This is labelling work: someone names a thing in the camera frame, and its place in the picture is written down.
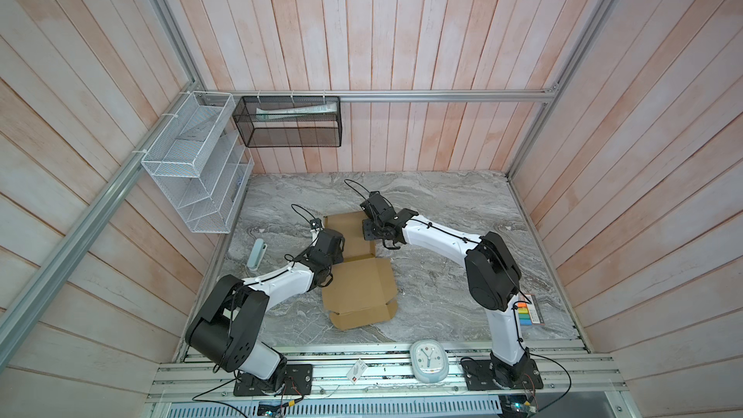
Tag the colourful marker pack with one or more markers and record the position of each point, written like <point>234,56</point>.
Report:
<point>528,311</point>

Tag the black wire mesh basket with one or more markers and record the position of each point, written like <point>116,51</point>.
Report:
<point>287,133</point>

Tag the white round clock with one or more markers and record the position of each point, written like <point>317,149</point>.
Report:
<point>429,360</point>

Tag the aluminium rail front frame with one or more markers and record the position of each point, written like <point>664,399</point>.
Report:
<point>577,383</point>

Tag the white paper tag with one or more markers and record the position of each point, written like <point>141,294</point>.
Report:
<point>357,370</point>

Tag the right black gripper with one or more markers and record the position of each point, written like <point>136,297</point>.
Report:
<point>367,230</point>

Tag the light blue small device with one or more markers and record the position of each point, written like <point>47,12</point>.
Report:
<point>257,253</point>

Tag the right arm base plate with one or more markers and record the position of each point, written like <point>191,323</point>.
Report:
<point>494,374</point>

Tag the white wire mesh shelf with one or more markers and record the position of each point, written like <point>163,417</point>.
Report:
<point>200,163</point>

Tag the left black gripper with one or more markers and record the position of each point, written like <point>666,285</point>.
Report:
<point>338,258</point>

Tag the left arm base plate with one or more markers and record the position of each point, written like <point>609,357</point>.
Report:
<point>291,379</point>

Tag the paper in black basket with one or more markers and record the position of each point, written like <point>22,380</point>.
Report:
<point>322,112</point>

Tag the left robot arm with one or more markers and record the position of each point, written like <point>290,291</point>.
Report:
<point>226,327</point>

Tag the brown cardboard box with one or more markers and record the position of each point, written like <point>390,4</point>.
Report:
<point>364,291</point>

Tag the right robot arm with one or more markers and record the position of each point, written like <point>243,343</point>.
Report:
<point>492,274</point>

